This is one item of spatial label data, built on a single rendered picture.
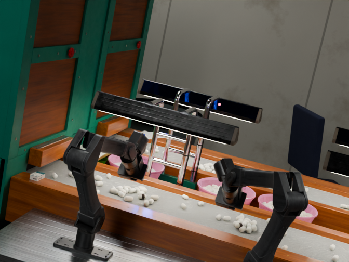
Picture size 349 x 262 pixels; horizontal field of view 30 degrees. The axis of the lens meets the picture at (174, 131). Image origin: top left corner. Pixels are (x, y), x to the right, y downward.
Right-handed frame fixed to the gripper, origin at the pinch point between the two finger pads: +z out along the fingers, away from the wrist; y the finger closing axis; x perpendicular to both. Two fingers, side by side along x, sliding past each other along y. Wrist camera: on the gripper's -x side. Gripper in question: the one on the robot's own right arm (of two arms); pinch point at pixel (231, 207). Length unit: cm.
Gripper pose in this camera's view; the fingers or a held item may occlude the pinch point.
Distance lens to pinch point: 243.6
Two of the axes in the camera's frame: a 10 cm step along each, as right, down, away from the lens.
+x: -3.4, 8.4, -4.3
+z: 1.0, 4.9, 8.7
